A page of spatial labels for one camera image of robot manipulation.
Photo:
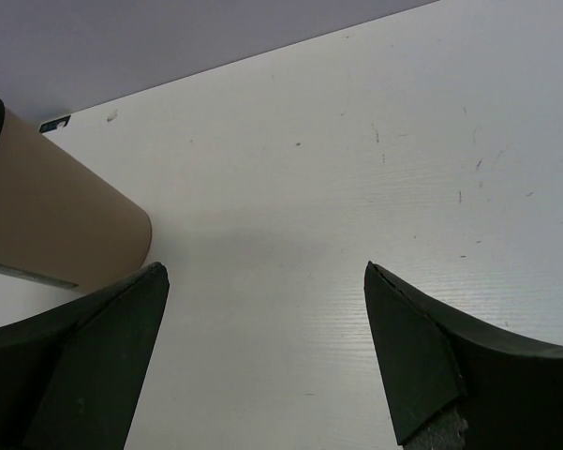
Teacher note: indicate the left blue table sticker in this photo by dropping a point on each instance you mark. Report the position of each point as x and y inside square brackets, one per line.
[54, 124]

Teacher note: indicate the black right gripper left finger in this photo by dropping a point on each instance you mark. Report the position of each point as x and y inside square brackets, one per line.
[71, 377]

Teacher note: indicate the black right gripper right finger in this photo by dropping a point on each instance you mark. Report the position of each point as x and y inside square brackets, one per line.
[455, 382]

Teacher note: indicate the brown bin with black rim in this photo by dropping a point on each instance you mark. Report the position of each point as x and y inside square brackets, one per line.
[61, 224]

